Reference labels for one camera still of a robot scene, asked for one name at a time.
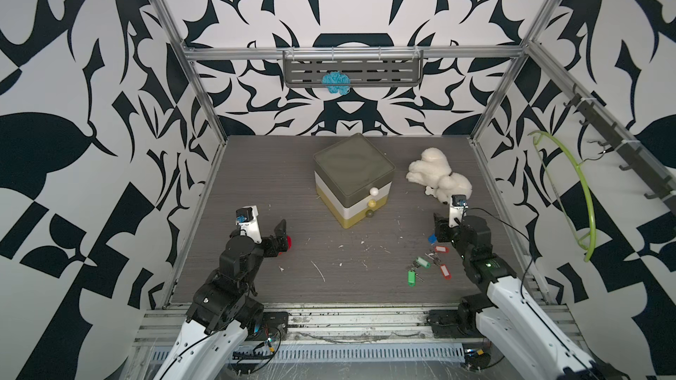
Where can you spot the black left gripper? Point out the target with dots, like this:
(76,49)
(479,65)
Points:
(273,249)

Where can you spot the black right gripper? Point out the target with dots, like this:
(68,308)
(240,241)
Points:
(442,227)

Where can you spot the drawer unit olive cream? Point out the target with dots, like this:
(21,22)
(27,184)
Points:
(353,178)

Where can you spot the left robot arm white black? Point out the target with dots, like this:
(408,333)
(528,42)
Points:
(224,313)

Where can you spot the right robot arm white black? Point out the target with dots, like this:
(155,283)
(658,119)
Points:
(507,315)

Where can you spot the white plush polar bear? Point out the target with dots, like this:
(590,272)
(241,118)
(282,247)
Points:
(433,171)

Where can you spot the green clothes hanger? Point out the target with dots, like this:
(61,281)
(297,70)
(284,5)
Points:
(573,198)

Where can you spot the teal crumpled scrunchie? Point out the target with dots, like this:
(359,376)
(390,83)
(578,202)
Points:
(337,83)

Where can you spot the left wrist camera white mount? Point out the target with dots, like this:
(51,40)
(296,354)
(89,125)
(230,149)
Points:
(247,221)

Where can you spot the white slotted cable duct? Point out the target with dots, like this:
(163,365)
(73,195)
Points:
(367,352)

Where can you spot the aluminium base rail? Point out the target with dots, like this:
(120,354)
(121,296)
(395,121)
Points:
(340,324)

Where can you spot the dark wall hook rail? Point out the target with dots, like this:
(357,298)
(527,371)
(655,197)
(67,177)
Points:
(636,156)

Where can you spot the grey slotted wall shelf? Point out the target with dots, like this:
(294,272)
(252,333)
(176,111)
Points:
(365,68)

